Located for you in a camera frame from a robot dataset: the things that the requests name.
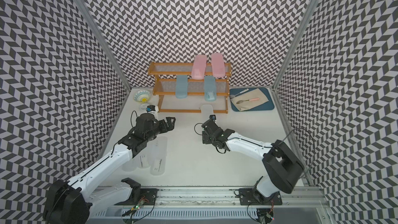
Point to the white handled fork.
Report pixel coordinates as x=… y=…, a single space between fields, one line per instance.
x=239 y=93

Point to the pink pencil case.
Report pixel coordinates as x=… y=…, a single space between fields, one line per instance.
x=218 y=66
x=199 y=67

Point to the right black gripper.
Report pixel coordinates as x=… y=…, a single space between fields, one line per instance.
x=205 y=138

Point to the teal pencil case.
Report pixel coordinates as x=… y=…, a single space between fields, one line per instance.
x=181 y=91
x=210 y=88

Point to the aluminium front rail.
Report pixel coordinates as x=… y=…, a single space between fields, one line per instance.
x=302 y=197

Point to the beige cloth napkin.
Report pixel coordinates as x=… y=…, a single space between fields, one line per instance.
x=248 y=105

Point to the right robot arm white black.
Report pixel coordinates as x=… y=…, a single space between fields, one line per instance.
x=283 y=167

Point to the patterned ceramic bowl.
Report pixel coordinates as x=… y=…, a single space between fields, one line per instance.
x=142 y=96

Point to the teal tray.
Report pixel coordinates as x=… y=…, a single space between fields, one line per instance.
x=266 y=106

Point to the clear pencil case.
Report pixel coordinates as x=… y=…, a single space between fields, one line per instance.
x=157 y=155
x=206 y=111
x=130 y=166
x=143 y=159

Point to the pink handled spoon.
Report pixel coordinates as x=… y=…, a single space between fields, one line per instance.
x=249 y=100

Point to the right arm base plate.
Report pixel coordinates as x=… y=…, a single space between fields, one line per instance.
x=249 y=196

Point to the wooden three-tier shelf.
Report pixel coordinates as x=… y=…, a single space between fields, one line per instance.
x=165 y=75

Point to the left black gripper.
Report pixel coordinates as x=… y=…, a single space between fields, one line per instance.
x=171 y=125

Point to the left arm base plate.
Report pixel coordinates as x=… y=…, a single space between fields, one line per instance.
x=150 y=194

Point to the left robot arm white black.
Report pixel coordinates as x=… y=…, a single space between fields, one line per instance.
x=74 y=201

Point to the small clear glass cup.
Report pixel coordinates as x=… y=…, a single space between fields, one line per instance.
x=143 y=107

